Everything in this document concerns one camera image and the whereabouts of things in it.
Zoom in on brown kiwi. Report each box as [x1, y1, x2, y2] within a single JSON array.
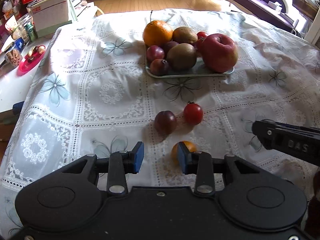
[[167, 43, 197, 72], [172, 27, 198, 44]]

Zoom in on white fruit plate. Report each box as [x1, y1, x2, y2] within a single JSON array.
[[145, 45, 235, 79]]

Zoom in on glass jar with snacks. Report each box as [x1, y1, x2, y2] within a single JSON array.
[[5, 48, 22, 67]]

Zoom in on lower plum on plate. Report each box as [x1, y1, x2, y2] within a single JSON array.
[[150, 59, 170, 76]]

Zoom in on front brown kiwi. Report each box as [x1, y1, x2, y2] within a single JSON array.
[[167, 43, 197, 72]]

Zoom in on orange tomato front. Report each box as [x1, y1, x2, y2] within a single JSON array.
[[171, 140, 198, 167]]

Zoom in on purple plum behind kiwi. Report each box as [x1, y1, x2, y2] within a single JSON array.
[[161, 41, 179, 56]]

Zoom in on green drink can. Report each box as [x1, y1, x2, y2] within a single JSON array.
[[24, 23, 37, 42]]

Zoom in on bright red cherry tomato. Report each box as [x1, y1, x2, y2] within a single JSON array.
[[183, 102, 203, 126]]

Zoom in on plum on plate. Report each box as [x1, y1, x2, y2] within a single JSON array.
[[150, 59, 170, 76], [146, 45, 165, 63]]

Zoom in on large red apple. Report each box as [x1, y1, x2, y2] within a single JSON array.
[[200, 34, 238, 73]]

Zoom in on large orange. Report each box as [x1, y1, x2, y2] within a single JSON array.
[[143, 10, 174, 47]]

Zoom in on pink snack plate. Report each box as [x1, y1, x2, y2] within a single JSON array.
[[17, 45, 46, 76]]

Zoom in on white lace floral tablecloth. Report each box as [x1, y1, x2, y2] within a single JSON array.
[[1, 9, 319, 238]]

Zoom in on upper plum on plate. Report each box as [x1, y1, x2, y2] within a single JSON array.
[[146, 45, 165, 63]]

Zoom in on dark red plum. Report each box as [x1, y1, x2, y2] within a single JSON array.
[[154, 111, 177, 135]]

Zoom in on red tomato on plate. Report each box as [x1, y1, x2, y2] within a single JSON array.
[[196, 31, 208, 55]]

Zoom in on rear brown kiwi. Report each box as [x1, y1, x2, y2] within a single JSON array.
[[172, 27, 198, 44]]

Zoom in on white calendar box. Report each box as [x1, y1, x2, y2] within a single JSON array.
[[28, 0, 78, 37]]

